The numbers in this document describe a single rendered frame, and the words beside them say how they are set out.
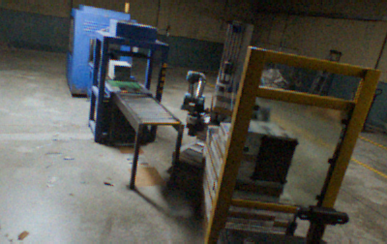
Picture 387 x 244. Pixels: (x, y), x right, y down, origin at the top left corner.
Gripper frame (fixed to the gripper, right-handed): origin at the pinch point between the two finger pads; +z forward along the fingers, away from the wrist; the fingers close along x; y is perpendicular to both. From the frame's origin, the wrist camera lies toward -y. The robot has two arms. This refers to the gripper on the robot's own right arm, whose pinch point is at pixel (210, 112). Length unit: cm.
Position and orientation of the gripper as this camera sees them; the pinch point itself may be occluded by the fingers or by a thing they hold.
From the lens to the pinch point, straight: 362.1
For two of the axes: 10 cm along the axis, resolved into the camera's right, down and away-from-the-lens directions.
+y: 1.5, -9.9, 0.8
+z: 9.8, 1.5, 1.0
